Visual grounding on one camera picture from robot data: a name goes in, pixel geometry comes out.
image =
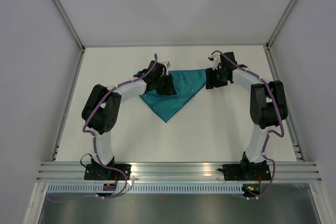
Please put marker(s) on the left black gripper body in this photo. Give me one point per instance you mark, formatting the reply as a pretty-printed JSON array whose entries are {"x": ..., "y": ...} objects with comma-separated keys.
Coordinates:
[{"x": 156, "y": 80}]

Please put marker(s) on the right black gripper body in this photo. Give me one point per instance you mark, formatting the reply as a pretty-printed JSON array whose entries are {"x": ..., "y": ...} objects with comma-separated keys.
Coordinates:
[{"x": 221, "y": 82}]

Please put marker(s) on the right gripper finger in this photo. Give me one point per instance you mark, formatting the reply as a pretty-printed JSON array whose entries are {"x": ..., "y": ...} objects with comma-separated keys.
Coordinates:
[
  {"x": 211, "y": 83},
  {"x": 210, "y": 73}
]

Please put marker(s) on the teal cloth napkin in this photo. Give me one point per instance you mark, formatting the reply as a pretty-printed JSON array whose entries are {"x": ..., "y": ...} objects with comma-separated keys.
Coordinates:
[{"x": 166, "y": 106}]

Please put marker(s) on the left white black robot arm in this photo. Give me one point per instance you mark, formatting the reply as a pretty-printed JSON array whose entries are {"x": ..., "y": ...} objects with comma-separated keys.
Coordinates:
[{"x": 101, "y": 110}]

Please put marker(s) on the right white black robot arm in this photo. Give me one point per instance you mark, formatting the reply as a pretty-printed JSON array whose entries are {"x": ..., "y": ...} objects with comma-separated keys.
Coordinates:
[{"x": 268, "y": 109}]

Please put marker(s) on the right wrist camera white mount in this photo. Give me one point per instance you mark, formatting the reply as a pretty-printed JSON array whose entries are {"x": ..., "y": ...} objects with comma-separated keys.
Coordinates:
[{"x": 216, "y": 61}]

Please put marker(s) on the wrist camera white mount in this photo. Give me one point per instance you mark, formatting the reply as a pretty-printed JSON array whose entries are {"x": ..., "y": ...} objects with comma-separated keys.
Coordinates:
[
  {"x": 163, "y": 67},
  {"x": 216, "y": 61}
]

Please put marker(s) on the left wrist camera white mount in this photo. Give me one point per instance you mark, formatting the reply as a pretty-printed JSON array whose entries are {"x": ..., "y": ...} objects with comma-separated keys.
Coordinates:
[{"x": 163, "y": 67}]

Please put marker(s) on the right aluminium frame post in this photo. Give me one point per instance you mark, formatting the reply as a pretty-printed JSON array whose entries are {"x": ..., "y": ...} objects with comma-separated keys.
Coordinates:
[{"x": 285, "y": 15}]

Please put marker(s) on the aluminium frame post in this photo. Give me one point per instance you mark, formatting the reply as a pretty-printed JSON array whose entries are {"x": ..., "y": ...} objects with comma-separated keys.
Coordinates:
[
  {"x": 68, "y": 24},
  {"x": 285, "y": 15}
]

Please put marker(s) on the left table edge rail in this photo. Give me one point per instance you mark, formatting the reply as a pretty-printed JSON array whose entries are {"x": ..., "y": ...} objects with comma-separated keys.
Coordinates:
[{"x": 69, "y": 94}]

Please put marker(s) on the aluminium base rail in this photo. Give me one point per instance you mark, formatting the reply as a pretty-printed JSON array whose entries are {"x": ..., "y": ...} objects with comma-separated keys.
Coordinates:
[{"x": 170, "y": 172}]

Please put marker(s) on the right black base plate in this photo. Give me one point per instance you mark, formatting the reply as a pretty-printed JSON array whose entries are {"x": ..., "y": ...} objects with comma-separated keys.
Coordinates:
[{"x": 237, "y": 172}]

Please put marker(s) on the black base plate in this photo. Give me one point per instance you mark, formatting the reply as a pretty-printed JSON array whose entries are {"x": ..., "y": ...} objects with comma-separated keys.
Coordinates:
[
  {"x": 237, "y": 172},
  {"x": 97, "y": 172}
]

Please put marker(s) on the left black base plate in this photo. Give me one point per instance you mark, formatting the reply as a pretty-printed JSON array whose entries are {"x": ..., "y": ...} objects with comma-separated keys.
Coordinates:
[{"x": 97, "y": 172}]

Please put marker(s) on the left aluminium frame post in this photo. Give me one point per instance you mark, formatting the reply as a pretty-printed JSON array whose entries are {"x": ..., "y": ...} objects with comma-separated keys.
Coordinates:
[{"x": 68, "y": 24}]

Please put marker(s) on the white slotted cable duct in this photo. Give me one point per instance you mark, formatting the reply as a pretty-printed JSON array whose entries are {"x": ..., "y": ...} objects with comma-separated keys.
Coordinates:
[{"x": 147, "y": 188}]

